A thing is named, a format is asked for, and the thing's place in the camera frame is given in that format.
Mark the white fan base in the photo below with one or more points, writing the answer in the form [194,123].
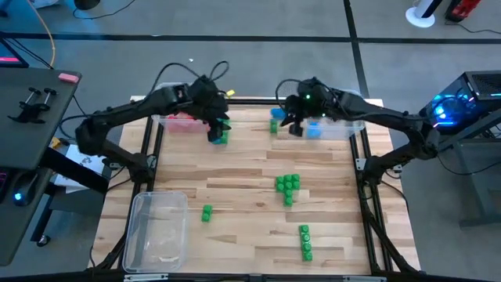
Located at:
[419,17]

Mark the clear plastic bin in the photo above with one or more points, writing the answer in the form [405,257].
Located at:
[159,117]
[344,131]
[156,235]

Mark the pink eraser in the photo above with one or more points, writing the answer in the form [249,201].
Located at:
[69,77]

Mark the glowing computer tower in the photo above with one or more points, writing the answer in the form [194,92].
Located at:
[462,105]

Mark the black computer mouse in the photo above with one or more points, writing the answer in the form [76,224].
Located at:
[24,190]

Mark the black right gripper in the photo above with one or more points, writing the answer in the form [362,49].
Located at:
[311,100]

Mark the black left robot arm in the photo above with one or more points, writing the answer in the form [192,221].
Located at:
[117,113]

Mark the black clamp tool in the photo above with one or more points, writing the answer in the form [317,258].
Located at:
[31,111]

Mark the grey computer stand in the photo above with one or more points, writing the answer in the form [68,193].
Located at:
[477,176]

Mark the blue four-stud block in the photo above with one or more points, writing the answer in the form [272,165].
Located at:
[216,142]

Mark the black side desk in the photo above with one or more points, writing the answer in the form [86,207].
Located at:
[23,149]

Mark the blue toy block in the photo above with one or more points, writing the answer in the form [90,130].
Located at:
[314,130]
[278,113]

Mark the red floor object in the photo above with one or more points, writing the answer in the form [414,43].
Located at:
[463,9]

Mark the black round stand base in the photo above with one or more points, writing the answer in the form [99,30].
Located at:
[87,4]

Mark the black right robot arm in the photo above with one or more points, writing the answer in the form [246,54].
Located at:
[383,113]

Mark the white paper sheet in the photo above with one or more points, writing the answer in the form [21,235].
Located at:
[84,160]

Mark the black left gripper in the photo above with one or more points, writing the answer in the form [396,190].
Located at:
[209,100]

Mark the desk caster wheel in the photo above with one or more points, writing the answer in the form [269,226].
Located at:
[44,240]

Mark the yellow label tag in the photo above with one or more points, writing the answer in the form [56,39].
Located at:
[230,93]

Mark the grey metal bracket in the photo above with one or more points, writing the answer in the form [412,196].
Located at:
[364,279]
[145,278]

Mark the black aluminium table frame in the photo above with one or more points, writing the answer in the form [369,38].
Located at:
[368,219]

